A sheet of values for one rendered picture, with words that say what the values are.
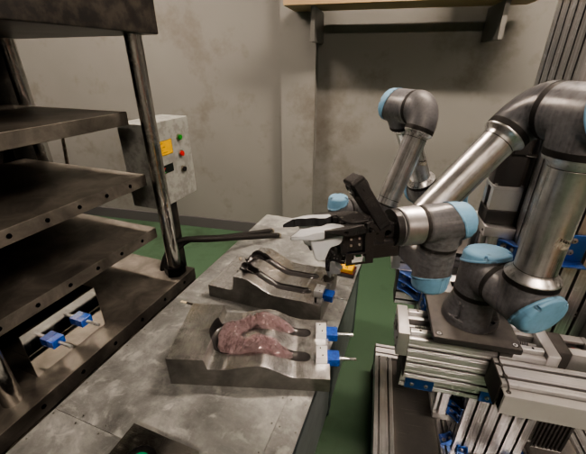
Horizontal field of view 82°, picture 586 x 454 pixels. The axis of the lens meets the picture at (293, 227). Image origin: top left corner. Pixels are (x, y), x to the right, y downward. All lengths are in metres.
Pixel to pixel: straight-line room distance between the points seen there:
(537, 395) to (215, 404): 0.87
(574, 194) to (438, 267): 0.29
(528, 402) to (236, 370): 0.79
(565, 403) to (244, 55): 3.12
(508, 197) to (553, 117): 0.45
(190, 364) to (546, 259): 0.97
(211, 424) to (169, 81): 3.18
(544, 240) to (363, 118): 2.50
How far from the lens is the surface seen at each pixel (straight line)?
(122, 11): 1.40
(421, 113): 1.22
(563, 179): 0.83
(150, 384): 1.26
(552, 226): 0.86
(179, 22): 3.66
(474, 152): 0.86
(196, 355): 1.14
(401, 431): 1.86
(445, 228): 0.68
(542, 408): 1.16
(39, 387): 1.44
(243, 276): 1.40
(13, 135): 1.28
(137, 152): 1.72
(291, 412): 1.12
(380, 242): 0.65
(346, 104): 3.20
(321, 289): 1.34
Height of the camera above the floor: 1.72
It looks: 26 degrees down
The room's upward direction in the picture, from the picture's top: straight up
